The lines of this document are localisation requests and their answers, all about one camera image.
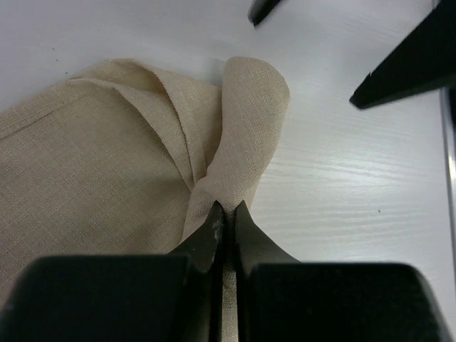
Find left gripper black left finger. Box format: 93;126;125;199
1;203;225;341

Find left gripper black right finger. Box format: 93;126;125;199
234;203;452;341

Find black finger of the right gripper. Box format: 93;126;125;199
350;1;455;110
248;0;283;27

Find beige cloth napkin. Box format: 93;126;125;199
0;56;291;311

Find right aluminium frame post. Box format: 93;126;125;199
438;87;456;229

